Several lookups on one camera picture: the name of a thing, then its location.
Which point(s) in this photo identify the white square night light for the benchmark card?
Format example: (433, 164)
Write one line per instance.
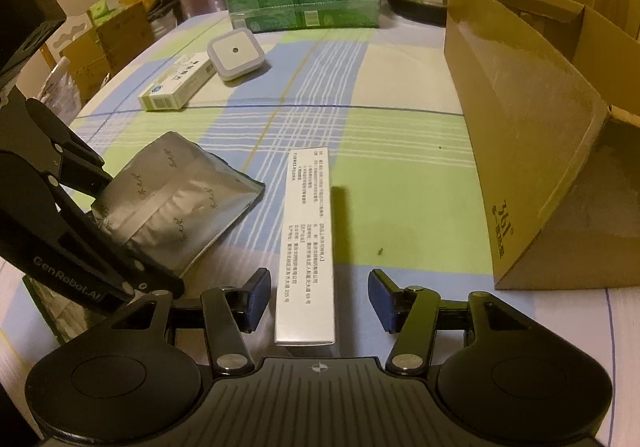
(235, 54)

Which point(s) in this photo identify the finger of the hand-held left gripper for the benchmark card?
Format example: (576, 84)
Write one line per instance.
(75, 152)
(150, 274)

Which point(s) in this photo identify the plain brown carton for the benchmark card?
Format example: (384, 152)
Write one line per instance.
(127, 37)

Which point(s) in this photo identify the brown cardboard box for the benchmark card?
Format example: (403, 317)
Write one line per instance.
(530, 137)

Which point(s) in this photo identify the cardboard box with white cutout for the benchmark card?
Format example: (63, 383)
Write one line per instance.
(82, 52)

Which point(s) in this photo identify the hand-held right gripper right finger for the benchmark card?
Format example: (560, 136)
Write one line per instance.
(379, 299)

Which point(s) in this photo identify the dark shopping bag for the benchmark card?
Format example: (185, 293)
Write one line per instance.
(165, 17)

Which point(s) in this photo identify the crumpled white plastic bag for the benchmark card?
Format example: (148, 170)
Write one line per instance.
(60, 92)

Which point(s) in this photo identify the small white medicine box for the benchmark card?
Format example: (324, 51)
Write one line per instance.
(175, 82)

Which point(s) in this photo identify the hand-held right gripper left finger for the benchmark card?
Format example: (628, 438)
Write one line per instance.
(260, 297)

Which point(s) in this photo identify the green tissue box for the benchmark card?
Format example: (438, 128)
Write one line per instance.
(104, 11)

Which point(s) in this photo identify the grey matte foil pouch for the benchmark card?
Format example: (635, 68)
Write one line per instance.
(185, 197)

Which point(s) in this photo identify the long white carton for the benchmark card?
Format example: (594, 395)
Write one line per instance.
(305, 227)

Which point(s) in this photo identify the plaid tablecloth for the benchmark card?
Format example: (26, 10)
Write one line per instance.
(400, 152)

